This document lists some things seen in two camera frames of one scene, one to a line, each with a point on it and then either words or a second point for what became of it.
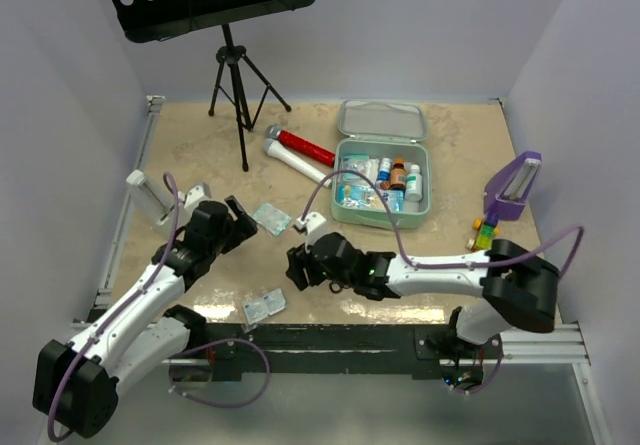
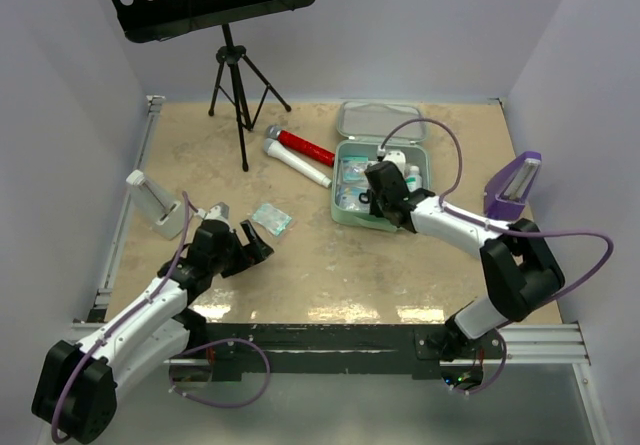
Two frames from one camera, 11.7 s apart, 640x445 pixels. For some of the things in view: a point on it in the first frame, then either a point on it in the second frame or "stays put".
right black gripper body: (320, 272) to (377, 207)
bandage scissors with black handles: (337, 287) to (367, 194)
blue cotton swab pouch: (364, 197) stays put
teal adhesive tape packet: (354, 161) stays put
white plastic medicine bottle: (414, 184) stays put
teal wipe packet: (274, 219) stays put
